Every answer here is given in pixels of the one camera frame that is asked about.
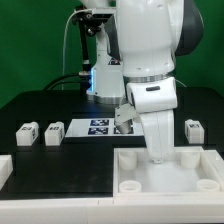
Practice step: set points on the white front rail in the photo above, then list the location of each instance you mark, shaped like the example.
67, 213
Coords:
121, 210

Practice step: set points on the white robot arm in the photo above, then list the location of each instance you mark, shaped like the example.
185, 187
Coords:
137, 42

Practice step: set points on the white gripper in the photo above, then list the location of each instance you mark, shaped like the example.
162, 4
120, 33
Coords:
154, 103

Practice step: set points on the white obstacle block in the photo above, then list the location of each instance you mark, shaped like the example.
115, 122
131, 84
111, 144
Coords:
213, 165
6, 168

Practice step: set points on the white sheet with tags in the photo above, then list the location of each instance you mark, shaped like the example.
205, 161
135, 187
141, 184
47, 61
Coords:
92, 128

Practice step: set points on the white right obstacle block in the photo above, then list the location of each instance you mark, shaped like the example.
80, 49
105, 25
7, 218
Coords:
213, 165

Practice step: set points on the white left obstacle block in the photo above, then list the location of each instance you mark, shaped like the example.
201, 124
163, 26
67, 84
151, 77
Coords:
6, 168

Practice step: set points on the white square tabletop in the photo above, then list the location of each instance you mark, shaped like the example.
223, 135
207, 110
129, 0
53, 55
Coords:
181, 173

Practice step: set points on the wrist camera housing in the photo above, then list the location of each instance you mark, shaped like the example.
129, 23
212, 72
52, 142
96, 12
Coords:
124, 114

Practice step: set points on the black camera stand pole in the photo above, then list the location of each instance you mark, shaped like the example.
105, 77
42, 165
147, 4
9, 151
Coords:
85, 59

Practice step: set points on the black camera on stand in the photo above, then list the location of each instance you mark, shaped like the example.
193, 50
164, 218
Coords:
94, 14

